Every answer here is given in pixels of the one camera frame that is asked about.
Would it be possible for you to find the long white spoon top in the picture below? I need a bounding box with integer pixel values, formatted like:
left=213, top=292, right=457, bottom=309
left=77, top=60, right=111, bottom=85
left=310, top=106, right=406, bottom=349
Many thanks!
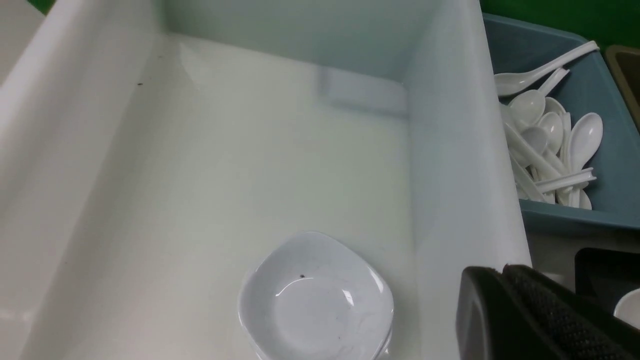
left=494, top=41, right=599, bottom=97

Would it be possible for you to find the black serving tray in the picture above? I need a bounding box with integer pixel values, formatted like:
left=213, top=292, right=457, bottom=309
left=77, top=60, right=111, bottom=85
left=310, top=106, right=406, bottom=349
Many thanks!
left=574, top=247, right=640, bottom=314

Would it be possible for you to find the white spoon right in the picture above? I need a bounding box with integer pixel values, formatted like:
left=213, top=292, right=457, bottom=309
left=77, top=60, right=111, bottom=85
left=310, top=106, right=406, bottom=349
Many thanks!
left=566, top=112, right=604, bottom=210

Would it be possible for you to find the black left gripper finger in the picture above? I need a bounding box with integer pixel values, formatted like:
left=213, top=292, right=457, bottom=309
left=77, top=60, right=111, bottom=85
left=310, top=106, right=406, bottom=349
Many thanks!
left=455, top=264, right=640, bottom=360

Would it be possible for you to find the brown plastic bin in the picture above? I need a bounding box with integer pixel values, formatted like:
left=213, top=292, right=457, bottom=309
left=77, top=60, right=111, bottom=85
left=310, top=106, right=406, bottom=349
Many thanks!
left=605, top=44, right=640, bottom=130

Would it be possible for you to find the white bowl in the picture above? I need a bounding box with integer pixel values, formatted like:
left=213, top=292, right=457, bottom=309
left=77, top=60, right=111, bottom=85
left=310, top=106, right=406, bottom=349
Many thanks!
left=237, top=231, right=394, bottom=360

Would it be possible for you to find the large white plastic tub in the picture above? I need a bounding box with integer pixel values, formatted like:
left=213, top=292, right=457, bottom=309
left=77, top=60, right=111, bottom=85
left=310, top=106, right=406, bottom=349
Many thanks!
left=1, top=0, right=532, bottom=360

